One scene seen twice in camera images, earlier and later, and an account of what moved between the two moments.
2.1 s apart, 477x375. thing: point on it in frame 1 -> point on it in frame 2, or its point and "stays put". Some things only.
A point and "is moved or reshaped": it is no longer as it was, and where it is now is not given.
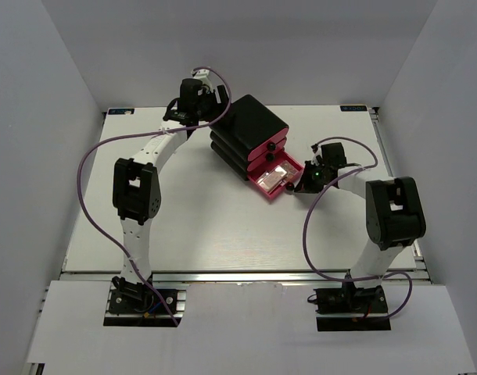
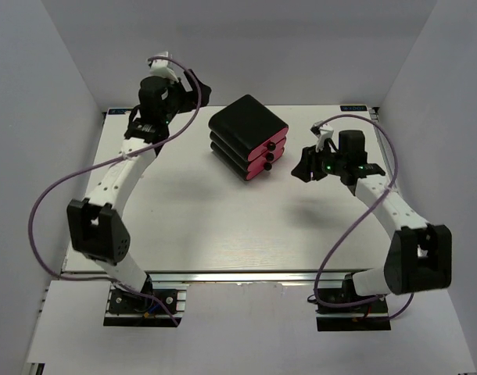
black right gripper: x=305 y=185 -> x=309 y=163
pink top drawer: x=270 y=144 stays put
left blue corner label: x=121 y=111 stays put
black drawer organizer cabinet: x=249 y=135 stays put
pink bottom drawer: x=261 y=167 is moved or reshaped
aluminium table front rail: x=235 y=277 stays put
